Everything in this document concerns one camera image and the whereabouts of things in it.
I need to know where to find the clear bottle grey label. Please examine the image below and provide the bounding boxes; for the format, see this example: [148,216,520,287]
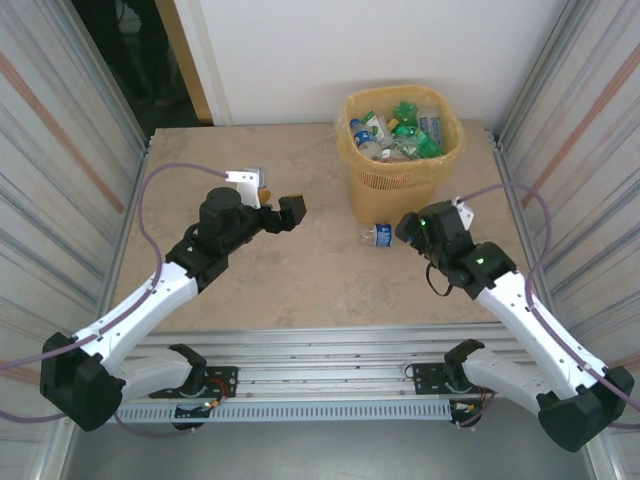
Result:
[419,114,444,141]

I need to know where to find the clear bottle lime label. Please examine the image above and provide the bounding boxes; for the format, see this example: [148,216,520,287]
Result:
[362,110,394,144]

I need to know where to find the yellow waste basket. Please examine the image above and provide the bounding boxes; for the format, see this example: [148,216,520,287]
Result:
[335,84,467,190]

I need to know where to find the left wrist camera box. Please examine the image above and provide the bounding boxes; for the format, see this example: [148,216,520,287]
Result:
[224,166,270,209]

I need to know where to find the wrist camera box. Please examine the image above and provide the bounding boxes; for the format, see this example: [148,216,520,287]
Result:
[224,166,270,209]
[451,196,476,232]

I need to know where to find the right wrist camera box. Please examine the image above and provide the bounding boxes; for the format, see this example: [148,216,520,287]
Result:
[451,196,476,232]

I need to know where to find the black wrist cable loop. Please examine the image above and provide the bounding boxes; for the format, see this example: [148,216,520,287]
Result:
[425,258,459,298]

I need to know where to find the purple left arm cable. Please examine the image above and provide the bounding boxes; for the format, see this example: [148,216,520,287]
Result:
[0,163,231,439]

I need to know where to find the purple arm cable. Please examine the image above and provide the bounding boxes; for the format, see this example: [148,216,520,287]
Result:
[457,182,640,431]
[0,163,231,439]

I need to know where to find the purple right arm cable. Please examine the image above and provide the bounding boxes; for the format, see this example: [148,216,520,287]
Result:
[457,182,640,431]

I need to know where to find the aluminium frame rails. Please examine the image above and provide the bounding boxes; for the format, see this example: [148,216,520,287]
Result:
[53,322,600,402]

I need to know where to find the wooden door frame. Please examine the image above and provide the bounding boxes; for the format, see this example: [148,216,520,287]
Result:
[155,0,215,126]

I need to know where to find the coloured base wires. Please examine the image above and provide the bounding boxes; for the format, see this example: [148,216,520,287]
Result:
[199,378,235,411]
[452,382,496,416]

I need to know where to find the white slotted cable duct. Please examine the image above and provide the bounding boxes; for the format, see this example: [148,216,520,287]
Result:
[112,402,454,425]

